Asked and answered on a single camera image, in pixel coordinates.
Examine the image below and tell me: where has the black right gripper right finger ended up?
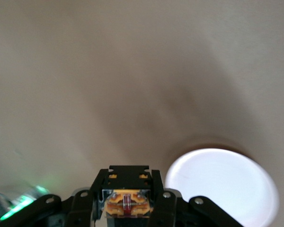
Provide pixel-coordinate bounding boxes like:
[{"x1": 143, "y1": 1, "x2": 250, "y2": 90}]
[{"x1": 150, "y1": 169, "x2": 242, "y2": 227}]

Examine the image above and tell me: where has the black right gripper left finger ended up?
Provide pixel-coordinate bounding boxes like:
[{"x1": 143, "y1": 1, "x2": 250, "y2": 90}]
[{"x1": 4, "y1": 168, "x2": 109, "y2": 227}]

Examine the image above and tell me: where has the pink round plate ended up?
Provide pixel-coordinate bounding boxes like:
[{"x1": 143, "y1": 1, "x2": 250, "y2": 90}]
[{"x1": 164, "y1": 148, "x2": 280, "y2": 227}]

